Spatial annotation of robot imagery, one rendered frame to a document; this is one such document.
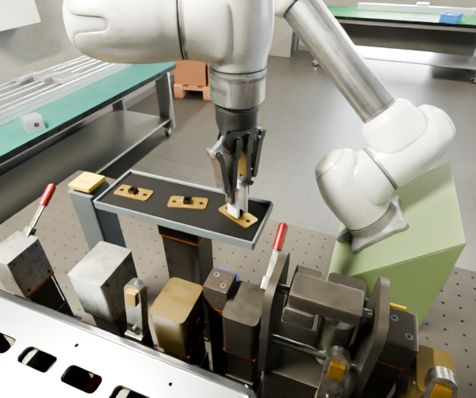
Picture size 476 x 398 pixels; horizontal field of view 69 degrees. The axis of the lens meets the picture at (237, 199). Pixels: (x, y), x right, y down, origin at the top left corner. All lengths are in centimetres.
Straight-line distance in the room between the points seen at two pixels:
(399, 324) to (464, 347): 60
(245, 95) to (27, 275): 67
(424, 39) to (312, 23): 569
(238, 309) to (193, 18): 48
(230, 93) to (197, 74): 391
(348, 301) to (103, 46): 50
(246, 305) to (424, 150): 64
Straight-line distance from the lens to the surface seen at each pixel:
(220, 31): 51
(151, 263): 128
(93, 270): 73
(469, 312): 133
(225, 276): 68
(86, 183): 89
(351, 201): 103
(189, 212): 73
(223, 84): 54
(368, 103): 103
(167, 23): 51
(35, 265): 96
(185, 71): 450
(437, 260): 99
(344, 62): 103
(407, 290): 107
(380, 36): 666
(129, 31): 52
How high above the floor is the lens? 162
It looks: 37 degrees down
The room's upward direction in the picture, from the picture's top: straight up
